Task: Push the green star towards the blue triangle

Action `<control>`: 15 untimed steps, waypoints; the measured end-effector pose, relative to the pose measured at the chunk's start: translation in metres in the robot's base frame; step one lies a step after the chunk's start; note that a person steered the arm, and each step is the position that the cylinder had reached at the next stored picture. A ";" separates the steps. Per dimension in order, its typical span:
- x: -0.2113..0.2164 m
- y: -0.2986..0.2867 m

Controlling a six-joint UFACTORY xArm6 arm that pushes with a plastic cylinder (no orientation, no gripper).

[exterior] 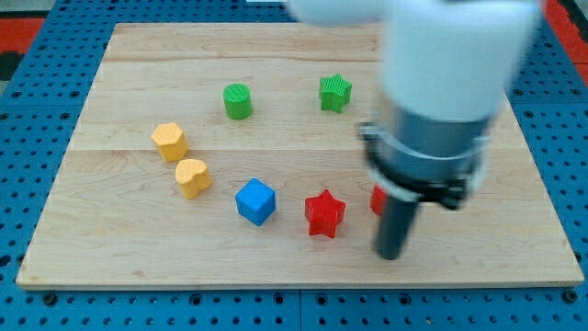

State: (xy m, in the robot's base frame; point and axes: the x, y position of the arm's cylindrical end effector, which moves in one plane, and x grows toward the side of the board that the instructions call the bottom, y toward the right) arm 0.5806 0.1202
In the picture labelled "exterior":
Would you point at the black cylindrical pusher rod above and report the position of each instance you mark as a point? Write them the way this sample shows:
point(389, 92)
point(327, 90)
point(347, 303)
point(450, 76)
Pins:
point(394, 226)

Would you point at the green cylinder block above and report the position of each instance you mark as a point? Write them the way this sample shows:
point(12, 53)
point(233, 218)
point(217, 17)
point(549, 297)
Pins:
point(237, 101)

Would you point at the yellow hexagon block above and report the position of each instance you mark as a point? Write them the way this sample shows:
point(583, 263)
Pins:
point(170, 141)

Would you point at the wooden board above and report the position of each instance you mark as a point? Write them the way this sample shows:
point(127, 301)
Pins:
point(116, 218)

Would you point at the green star block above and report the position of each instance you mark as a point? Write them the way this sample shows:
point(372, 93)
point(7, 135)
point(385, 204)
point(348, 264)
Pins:
point(334, 93)

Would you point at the red block behind pusher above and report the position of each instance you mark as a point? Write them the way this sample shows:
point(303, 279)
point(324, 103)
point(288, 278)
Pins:
point(377, 200)

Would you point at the blue cube block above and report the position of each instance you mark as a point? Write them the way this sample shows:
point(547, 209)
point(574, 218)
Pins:
point(256, 201)

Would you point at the yellow heart block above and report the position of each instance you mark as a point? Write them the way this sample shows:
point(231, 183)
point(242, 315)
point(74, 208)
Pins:
point(192, 176)

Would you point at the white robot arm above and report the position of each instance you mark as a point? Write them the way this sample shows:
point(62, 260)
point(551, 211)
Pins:
point(444, 66)

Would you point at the red star block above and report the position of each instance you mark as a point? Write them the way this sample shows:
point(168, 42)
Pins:
point(324, 213)

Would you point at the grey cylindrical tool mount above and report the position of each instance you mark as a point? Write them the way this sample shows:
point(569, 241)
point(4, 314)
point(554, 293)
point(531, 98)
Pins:
point(417, 157)

